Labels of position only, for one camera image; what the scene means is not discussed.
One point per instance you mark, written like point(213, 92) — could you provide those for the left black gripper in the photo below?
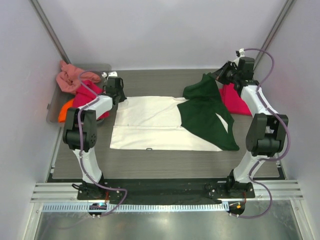
point(122, 98)

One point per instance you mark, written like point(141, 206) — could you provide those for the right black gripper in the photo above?
point(220, 74)

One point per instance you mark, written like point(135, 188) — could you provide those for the white and green t shirt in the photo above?
point(197, 121)

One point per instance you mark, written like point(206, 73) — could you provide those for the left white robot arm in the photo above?
point(80, 133)

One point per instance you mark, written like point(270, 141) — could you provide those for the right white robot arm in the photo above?
point(268, 138)

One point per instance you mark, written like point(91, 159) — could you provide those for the crimson red t shirt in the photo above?
point(85, 95)

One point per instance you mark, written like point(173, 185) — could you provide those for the folded magenta t shirt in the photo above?
point(232, 101)

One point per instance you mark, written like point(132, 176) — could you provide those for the salmon pink t shirt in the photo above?
point(67, 79)

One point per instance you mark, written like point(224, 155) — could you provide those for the orange t shirt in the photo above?
point(64, 109)

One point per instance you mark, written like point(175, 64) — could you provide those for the left aluminium frame post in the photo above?
point(50, 30)

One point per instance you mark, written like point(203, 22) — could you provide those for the aluminium frame post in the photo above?
point(280, 19)
point(50, 30)

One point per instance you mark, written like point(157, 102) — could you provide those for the right aluminium frame post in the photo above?
point(280, 19)

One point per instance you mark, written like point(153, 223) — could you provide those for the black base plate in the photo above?
point(172, 191)

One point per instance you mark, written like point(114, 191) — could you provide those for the aluminium front rail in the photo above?
point(277, 190)

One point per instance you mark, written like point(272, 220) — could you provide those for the slotted cable duct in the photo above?
point(100, 207)

